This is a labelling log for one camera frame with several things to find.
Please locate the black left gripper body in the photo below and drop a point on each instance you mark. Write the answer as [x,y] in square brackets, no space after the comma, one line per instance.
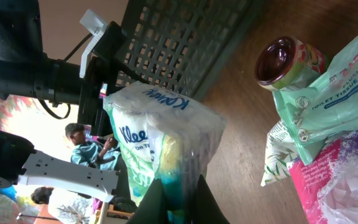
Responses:
[25,70]

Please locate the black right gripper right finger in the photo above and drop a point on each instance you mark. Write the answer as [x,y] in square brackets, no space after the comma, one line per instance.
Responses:
[203,208]

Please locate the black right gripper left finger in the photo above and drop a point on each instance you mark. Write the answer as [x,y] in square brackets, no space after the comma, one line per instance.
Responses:
[153,207]

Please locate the green kleenex tissue pack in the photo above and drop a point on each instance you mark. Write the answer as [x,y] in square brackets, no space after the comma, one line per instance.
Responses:
[163,135]

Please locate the white cream tube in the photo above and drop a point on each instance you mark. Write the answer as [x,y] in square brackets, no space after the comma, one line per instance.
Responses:
[279,150]

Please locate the red purple tissue pack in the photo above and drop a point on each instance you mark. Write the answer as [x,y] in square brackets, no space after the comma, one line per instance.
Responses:
[328,187]

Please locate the green lid jar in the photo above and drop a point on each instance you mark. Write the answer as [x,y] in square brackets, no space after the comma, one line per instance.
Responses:
[289,64]

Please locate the teal wipes packet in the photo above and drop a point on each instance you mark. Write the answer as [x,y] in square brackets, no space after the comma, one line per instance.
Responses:
[326,107]

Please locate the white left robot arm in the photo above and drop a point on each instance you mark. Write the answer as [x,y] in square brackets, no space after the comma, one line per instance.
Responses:
[21,163]

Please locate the person in teal shirt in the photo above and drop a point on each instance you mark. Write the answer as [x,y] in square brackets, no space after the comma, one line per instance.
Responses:
[103,156]

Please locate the person in white shirt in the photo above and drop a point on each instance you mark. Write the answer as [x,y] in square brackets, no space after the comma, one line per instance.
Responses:
[66,206]

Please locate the grey plastic mesh basket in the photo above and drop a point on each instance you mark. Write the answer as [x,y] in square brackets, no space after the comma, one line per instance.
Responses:
[183,45]

